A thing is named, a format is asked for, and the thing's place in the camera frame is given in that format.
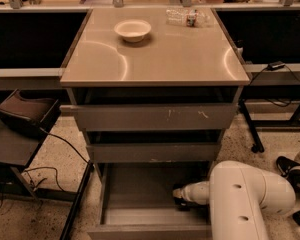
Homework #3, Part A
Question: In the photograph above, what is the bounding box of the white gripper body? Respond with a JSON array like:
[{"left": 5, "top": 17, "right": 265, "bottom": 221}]
[{"left": 181, "top": 181, "right": 210, "bottom": 205}]

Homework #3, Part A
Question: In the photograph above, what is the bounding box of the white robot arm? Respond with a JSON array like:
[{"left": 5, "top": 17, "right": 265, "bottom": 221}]
[{"left": 172, "top": 161, "right": 296, "bottom": 240}]

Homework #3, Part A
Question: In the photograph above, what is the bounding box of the grey middle drawer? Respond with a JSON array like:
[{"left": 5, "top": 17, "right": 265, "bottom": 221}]
[{"left": 87, "top": 143, "right": 221, "bottom": 163}]

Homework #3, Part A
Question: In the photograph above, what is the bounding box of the grey drawer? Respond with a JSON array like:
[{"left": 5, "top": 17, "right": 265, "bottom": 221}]
[
  {"left": 87, "top": 143, "right": 221, "bottom": 163},
  {"left": 72, "top": 103, "right": 237, "bottom": 131},
  {"left": 88, "top": 162, "right": 212, "bottom": 240}
]

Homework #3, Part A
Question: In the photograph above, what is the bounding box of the grey bottom drawer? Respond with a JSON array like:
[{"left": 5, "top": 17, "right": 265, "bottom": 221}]
[{"left": 88, "top": 162, "right": 212, "bottom": 240}]

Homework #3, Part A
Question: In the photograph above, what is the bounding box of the grey drawer cabinet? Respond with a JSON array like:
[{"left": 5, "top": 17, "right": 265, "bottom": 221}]
[{"left": 59, "top": 6, "right": 251, "bottom": 172}]

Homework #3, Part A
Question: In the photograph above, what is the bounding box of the grey top drawer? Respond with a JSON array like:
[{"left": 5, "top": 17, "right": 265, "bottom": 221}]
[{"left": 72, "top": 103, "right": 237, "bottom": 131}]

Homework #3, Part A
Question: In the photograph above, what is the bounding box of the black stand leg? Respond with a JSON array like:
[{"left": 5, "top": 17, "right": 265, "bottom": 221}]
[{"left": 239, "top": 99, "right": 264, "bottom": 153}]

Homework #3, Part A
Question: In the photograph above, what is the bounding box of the black sneaker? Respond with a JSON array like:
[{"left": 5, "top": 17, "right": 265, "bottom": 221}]
[{"left": 276, "top": 156, "right": 300, "bottom": 193}]

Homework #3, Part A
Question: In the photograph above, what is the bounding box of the black power adapter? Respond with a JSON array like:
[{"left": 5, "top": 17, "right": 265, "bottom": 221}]
[{"left": 267, "top": 61, "right": 285, "bottom": 71}]

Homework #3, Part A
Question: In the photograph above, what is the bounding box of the black vr headset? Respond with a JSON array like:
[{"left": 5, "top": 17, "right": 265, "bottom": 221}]
[{"left": 0, "top": 89, "right": 60, "bottom": 139}]

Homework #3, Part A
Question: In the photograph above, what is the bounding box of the white bowl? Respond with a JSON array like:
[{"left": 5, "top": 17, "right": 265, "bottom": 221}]
[{"left": 114, "top": 19, "right": 151, "bottom": 43}]

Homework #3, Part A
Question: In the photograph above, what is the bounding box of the dark side table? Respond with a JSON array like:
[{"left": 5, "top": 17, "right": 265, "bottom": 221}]
[{"left": 0, "top": 120, "right": 93, "bottom": 240}]

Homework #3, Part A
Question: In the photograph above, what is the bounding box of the clear plastic water bottle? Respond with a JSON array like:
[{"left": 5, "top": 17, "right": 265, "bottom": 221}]
[{"left": 166, "top": 8, "right": 210, "bottom": 28}]

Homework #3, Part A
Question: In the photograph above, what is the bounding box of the black headset cable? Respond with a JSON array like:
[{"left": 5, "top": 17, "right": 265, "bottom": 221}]
[{"left": 23, "top": 127, "right": 91, "bottom": 193}]

